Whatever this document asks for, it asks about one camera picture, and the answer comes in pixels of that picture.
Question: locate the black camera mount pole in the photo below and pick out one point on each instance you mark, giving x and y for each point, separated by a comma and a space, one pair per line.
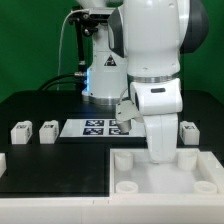
85, 27

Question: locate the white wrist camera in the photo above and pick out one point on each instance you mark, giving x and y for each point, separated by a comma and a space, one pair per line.
125, 112

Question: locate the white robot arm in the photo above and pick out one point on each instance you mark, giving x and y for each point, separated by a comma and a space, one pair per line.
136, 61

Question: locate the white front fence wall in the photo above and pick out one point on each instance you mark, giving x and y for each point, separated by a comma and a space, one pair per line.
194, 210

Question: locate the white square tabletop part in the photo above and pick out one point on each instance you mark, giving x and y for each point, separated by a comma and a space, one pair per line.
191, 171

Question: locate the white left obstacle block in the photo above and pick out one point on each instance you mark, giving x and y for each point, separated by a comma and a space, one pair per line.
3, 166

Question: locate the grey camera on mount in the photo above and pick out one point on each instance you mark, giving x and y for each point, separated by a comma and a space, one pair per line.
100, 14

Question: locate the white sheet with markers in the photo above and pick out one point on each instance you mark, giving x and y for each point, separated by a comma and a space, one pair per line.
75, 128

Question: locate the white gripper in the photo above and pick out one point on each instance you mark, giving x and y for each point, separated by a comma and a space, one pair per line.
158, 105

